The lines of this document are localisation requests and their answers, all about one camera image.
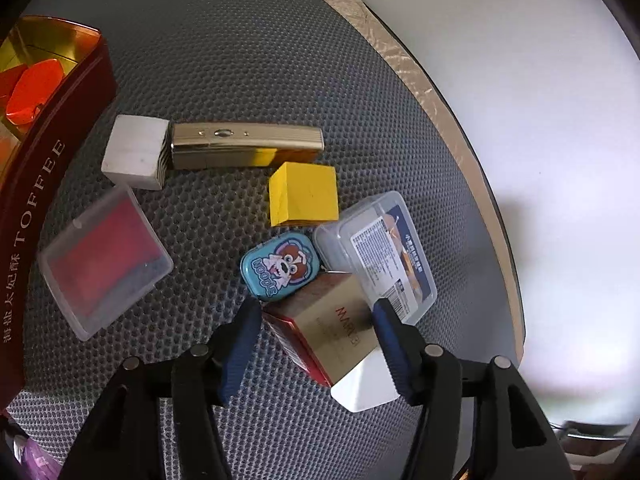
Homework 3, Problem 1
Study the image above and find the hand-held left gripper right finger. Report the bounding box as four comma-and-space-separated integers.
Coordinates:
370, 297, 576, 480

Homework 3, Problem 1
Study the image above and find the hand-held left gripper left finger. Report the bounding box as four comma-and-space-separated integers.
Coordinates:
59, 298, 264, 480

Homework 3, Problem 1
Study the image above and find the gold and red carton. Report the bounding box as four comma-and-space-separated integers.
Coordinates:
261, 272, 401, 413

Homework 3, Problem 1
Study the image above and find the clear plastic box with label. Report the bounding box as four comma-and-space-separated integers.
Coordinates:
314, 191, 438, 326

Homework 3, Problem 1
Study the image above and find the gold ribbed metal case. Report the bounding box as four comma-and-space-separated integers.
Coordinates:
170, 121, 325, 170

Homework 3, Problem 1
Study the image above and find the dark red toffee tin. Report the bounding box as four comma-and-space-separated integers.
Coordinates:
0, 16, 118, 411

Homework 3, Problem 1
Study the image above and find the blue cartoon dog tin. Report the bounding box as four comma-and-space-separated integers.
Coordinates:
240, 233, 321, 303

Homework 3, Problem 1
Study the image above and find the clear plastic box red insert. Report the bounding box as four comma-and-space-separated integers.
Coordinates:
37, 184, 174, 342

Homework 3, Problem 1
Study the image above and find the yellow block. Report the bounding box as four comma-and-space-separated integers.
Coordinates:
269, 161, 341, 228

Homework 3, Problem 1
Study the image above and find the white block with striped side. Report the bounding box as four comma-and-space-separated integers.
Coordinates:
101, 114, 171, 191

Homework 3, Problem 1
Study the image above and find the purple bag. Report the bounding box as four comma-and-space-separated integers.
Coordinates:
10, 430, 66, 480

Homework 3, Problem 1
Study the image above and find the grey mesh mat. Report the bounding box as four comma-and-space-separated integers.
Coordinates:
0, 0, 526, 480

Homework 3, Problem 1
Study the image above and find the tan tape strip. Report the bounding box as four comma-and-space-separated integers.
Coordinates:
267, 0, 527, 356

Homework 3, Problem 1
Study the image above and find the orange packet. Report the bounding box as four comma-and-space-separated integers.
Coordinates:
5, 59, 66, 126
0, 64, 28, 122

